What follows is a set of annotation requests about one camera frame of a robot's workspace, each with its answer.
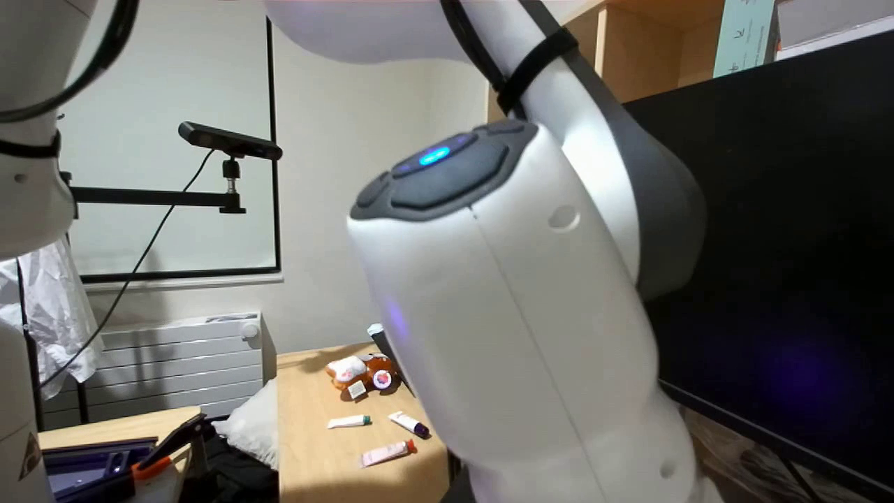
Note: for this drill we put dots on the white tube green cap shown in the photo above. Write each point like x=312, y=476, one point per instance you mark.
x=348, y=424

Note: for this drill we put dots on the black monitor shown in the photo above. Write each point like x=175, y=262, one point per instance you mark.
x=792, y=233

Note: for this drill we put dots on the white radiator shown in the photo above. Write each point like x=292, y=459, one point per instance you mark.
x=178, y=364

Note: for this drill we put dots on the teal board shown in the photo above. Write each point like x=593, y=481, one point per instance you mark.
x=744, y=33

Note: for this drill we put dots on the white hanging cloth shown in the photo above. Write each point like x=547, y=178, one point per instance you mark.
x=51, y=309

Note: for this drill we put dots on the blue plastic tray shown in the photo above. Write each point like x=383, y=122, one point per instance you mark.
x=87, y=465

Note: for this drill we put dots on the crumpled clear plastic bag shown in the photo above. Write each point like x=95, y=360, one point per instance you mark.
x=252, y=424

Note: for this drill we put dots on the wooden shelf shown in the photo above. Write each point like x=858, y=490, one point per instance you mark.
x=653, y=47

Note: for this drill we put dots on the small wooden side table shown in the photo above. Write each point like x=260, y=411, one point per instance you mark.
x=101, y=425

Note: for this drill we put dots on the black bar camera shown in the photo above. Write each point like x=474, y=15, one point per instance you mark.
x=228, y=142

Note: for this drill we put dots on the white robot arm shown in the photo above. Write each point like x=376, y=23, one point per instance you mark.
x=503, y=326

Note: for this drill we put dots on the black framed whiteboard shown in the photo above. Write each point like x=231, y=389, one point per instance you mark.
x=169, y=75

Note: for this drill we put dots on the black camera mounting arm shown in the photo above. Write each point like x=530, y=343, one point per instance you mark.
x=148, y=198

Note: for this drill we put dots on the white tube black cap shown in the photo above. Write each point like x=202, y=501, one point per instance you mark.
x=408, y=424

